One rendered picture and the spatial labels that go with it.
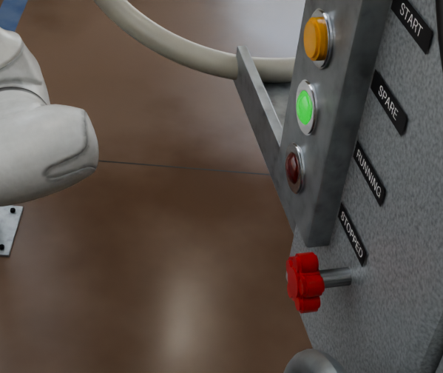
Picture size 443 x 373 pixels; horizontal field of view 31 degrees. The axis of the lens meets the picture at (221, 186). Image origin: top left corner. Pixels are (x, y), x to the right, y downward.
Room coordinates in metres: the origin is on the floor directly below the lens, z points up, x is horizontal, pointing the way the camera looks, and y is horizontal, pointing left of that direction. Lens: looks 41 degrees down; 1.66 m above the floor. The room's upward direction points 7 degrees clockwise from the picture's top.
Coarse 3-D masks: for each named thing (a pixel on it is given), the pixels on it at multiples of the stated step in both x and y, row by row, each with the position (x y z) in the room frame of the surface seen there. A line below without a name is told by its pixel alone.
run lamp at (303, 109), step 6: (300, 96) 0.43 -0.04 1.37; (306, 96) 0.42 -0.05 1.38; (300, 102) 0.42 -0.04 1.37; (306, 102) 0.42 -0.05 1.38; (300, 108) 0.42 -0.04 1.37; (306, 108) 0.42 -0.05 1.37; (300, 114) 0.42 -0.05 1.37; (306, 114) 0.41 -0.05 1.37; (300, 120) 0.42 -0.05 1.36; (306, 120) 0.41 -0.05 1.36
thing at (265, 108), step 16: (240, 48) 0.80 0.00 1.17; (240, 64) 0.79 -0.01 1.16; (240, 80) 0.78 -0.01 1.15; (256, 80) 0.75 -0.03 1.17; (240, 96) 0.77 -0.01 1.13; (256, 96) 0.72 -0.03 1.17; (272, 96) 0.78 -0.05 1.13; (256, 112) 0.71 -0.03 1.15; (272, 112) 0.69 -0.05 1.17; (256, 128) 0.71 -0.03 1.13; (272, 128) 0.66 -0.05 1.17; (272, 144) 0.65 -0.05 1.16; (272, 160) 0.65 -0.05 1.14; (272, 176) 0.64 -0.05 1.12; (288, 208) 0.59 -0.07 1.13
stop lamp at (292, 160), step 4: (292, 152) 0.43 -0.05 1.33; (288, 156) 0.43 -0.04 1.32; (292, 156) 0.42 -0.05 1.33; (288, 160) 0.42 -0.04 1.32; (292, 160) 0.42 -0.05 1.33; (296, 160) 0.42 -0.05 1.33; (288, 164) 0.42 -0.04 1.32; (292, 164) 0.42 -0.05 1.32; (296, 164) 0.42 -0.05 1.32; (288, 168) 0.42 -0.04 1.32; (292, 168) 0.42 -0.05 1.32; (296, 168) 0.42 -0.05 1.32; (288, 172) 0.42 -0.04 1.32; (292, 172) 0.42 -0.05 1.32; (296, 172) 0.41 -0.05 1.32; (288, 176) 0.42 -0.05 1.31; (292, 176) 0.42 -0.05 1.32; (296, 176) 0.41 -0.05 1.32; (292, 180) 0.42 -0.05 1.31; (296, 180) 0.41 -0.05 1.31
